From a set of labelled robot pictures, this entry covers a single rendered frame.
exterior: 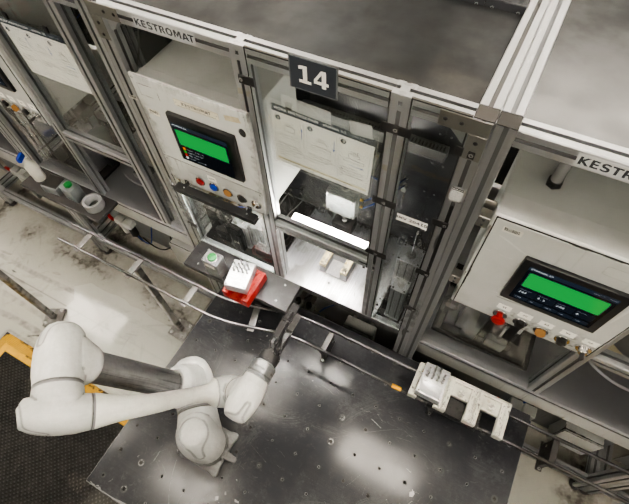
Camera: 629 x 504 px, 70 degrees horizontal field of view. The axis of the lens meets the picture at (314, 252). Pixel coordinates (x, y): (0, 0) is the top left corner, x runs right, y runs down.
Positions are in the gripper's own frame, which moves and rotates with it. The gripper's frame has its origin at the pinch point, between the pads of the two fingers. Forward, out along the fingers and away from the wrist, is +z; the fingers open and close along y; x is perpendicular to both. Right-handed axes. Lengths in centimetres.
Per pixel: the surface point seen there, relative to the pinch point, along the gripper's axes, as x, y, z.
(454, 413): -67, -29, 3
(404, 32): -12, 89, 45
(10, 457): 129, -111, -105
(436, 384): -57, -20, 7
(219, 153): 32, 53, 18
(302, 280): 10.8, -21.4, 24.0
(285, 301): 12.4, -21.4, 11.7
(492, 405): -78, -23, 10
